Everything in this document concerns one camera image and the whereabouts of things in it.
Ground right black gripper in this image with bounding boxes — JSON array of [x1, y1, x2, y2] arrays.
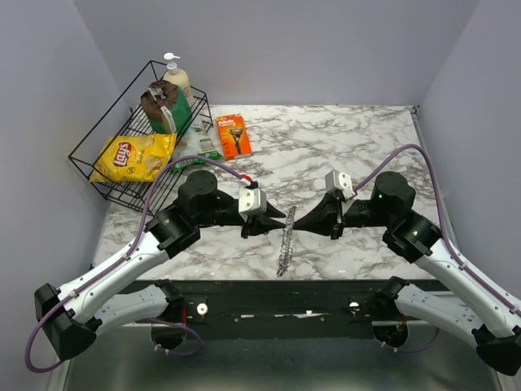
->
[[292, 191, 393, 239]]

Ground round metal keyring disc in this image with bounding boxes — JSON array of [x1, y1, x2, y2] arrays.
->
[[276, 206, 297, 278]]

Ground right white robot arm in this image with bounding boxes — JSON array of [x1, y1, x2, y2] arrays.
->
[[293, 170, 520, 376]]

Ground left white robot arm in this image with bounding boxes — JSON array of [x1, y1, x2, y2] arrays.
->
[[34, 170, 285, 362]]

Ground orange Gillette razor box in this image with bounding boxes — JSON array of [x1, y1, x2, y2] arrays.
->
[[217, 114, 252, 160]]

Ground white and green packet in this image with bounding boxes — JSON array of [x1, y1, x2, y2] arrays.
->
[[172, 120, 222, 160]]

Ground brown and green bag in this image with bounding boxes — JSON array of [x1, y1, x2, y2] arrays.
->
[[140, 80, 192, 134]]

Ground yellow Lays chips bag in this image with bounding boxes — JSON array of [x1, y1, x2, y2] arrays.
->
[[90, 134, 177, 182]]

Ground cream pump lotion bottle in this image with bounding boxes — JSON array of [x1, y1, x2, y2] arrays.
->
[[163, 52, 195, 107]]

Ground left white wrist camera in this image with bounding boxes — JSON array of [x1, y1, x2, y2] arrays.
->
[[238, 187, 267, 220]]

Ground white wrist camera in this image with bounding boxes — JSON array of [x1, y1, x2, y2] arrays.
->
[[238, 187, 267, 220], [325, 170, 356, 200]]

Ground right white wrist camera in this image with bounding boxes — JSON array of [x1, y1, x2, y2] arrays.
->
[[325, 170, 356, 200]]

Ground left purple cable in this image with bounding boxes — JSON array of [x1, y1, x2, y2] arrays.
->
[[24, 154, 260, 374]]

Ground black wire rack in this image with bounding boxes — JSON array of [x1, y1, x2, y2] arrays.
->
[[68, 59, 213, 216]]

